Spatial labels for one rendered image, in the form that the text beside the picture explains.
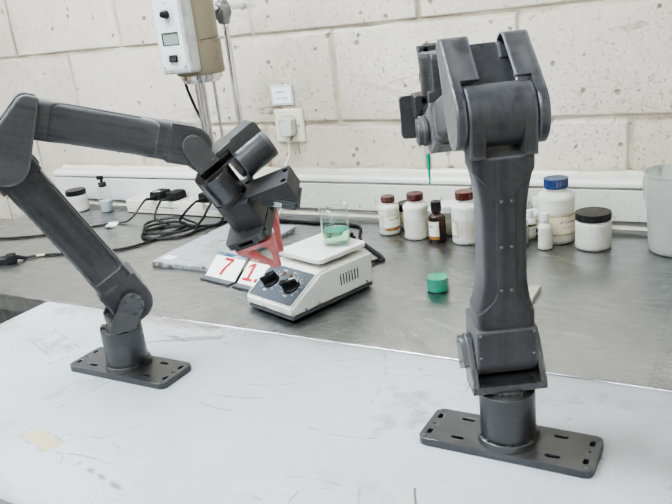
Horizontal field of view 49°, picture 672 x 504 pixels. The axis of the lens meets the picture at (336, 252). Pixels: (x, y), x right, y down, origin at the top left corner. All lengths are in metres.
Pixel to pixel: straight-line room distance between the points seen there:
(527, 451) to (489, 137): 0.36
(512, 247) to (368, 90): 1.06
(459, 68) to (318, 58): 1.11
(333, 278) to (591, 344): 0.45
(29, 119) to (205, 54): 0.64
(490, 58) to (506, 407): 0.37
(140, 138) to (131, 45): 1.13
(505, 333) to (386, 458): 0.20
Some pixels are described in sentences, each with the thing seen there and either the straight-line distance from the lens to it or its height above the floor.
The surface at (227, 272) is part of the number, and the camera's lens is 1.51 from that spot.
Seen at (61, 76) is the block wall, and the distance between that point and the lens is 2.44.
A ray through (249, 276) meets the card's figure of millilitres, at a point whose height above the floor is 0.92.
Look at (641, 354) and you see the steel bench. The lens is 1.12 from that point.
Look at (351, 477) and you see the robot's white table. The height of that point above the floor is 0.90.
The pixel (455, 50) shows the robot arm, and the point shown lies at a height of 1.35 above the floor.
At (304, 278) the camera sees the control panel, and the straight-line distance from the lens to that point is 1.29.
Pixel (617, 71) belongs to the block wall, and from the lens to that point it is 1.62.
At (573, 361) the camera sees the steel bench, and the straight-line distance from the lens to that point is 1.09.
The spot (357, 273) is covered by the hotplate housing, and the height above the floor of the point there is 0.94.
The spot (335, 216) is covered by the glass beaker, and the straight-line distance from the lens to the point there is 1.32.
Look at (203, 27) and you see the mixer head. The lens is 1.62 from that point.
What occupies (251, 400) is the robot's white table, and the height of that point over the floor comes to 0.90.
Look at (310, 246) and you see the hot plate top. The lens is 1.36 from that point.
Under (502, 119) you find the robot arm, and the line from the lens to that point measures 0.73.
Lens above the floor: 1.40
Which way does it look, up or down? 18 degrees down
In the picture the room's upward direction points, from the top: 7 degrees counter-clockwise
